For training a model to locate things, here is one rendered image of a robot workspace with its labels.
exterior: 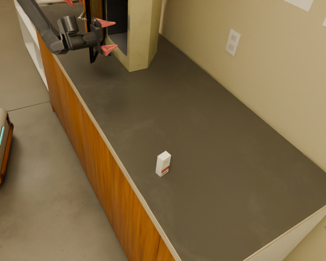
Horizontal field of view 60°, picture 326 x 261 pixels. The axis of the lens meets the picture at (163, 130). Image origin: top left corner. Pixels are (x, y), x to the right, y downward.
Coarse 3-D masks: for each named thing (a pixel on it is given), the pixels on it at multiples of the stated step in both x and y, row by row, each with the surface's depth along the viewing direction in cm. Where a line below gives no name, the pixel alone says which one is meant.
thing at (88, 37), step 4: (92, 24) 116; (92, 28) 115; (96, 28) 112; (88, 32) 115; (92, 32) 115; (96, 32) 113; (84, 36) 113; (88, 36) 114; (92, 36) 114; (96, 36) 114; (84, 40) 113; (88, 40) 114; (92, 40) 114; (96, 40) 115; (84, 44) 114; (88, 44) 114; (92, 44) 115; (96, 44) 117; (96, 48) 119; (100, 48) 118
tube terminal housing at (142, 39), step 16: (128, 0) 126; (144, 0) 128; (160, 0) 146; (144, 16) 133; (128, 32) 136; (144, 32) 139; (128, 48) 141; (144, 48) 145; (128, 64) 147; (144, 64) 152
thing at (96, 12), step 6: (90, 0) 125; (96, 0) 136; (90, 6) 126; (96, 6) 137; (96, 12) 138; (102, 12) 151; (102, 18) 153; (102, 30) 156; (90, 48) 135; (90, 54) 138; (90, 60) 140
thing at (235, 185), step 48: (96, 96) 132; (144, 96) 135; (192, 96) 139; (144, 144) 112; (192, 144) 115; (240, 144) 118; (288, 144) 121; (144, 192) 96; (192, 192) 98; (240, 192) 100; (288, 192) 102; (192, 240) 85; (240, 240) 87
